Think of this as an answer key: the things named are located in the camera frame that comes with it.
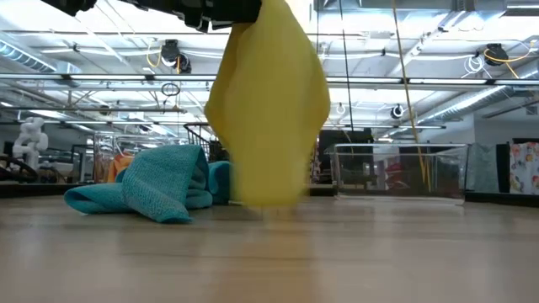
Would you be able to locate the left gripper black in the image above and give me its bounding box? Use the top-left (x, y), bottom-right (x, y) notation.
top-left (176, 0), bottom-right (262, 33)

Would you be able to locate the yellow microfiber towel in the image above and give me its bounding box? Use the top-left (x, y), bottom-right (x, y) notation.
top-left (204, 0), bottom-right (332, 208)

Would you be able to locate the blue microfiber towel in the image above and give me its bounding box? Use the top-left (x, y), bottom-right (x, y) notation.
top-left (206, 160), bottom-right (233, 206)
top-left (62, 144), bottom-right (214, 225)

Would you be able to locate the long ceiling light bar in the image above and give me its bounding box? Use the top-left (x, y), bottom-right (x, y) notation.
top-left (0, 73), bottom-right (539, 87)

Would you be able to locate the black background cabinet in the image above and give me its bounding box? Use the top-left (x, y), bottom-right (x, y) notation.
top-left (318, 129), bottom-right (375, 186)

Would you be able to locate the grey hanging cloth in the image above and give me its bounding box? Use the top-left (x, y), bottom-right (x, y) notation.
top-left (465, 142), bottom-right (501, 194)

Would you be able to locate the floral patterned cloth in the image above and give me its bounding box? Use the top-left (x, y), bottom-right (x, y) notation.
top-left (508, 141), bottom-right (539, 196)

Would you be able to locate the black hanging cable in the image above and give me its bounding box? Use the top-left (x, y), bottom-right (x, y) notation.
top-left (338, 0), bottom-right (355, 146)

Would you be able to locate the yellow hanging cable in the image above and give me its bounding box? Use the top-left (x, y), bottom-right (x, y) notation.
top-left (391, 0), bottom-right (433, 193)

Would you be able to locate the silver ceiling duct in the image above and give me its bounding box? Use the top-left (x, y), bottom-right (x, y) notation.
top-left (414, 58), bottom-right (539, 123)
top-left (0, 40), bottom-right (58, 73)

